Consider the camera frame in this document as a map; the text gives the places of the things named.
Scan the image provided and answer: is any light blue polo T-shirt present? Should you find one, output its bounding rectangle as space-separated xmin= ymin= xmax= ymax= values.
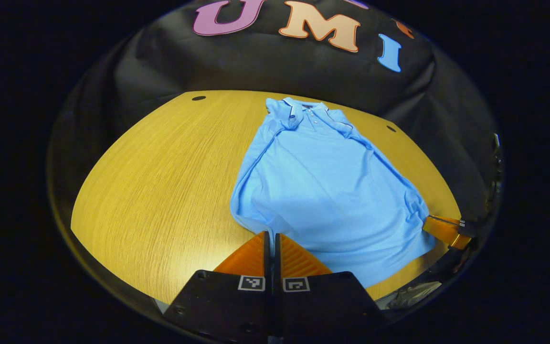
xmin=230 ymin=97 xmax=437 ymax=289

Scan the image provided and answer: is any black backdrop cloth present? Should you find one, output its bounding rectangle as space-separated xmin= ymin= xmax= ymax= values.
xmin=48 ymin=0 xmax=502 ymax=225

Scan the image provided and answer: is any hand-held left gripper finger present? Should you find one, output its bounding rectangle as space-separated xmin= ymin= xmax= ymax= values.
xmin=274 ymin=233 xmax=388 ymax=344
xmin=163 ymin=231 xmax=272 ymax=344

